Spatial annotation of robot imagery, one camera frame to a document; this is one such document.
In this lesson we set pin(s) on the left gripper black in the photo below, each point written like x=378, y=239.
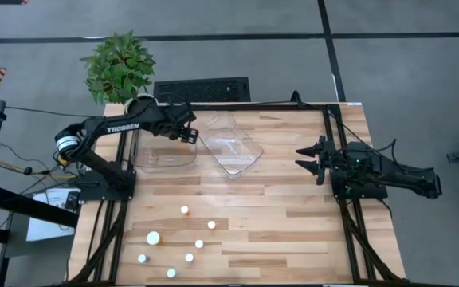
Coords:
x=173, y=119

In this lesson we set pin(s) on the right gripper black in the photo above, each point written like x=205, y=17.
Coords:
x=333, y=163

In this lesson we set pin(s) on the small white-capped orange pill bottle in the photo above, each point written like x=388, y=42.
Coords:
x=199, y=243
x=184, y=209
x=211, y=225
x=189, y=257

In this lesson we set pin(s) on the small teal-capped pill bottle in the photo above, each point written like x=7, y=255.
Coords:
x=171, y=273
x=142, y=258

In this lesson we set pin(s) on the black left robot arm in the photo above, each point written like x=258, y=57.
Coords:
x=122, y=126

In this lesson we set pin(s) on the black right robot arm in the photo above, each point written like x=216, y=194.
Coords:
x=405, y=177

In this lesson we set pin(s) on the clear plastic bin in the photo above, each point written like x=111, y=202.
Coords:
x=233, y=147
x=162, y=157

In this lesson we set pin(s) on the black floor vent grate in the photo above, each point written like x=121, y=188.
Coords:
x=201, y=89

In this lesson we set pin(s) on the green plant in white pot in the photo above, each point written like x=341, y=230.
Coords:
x=118, y=68

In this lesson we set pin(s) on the small black device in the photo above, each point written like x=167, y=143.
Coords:
x=72, y=200

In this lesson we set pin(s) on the white paper sheet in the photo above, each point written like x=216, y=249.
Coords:
x=46, y=229

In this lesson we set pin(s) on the black side desk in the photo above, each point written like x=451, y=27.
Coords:
x=22, y=205

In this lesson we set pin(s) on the black aluminium table frame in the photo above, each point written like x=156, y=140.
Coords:
x=253, y=107

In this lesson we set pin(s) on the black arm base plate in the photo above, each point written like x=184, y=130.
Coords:
x=373, y=194
x=94, y=192

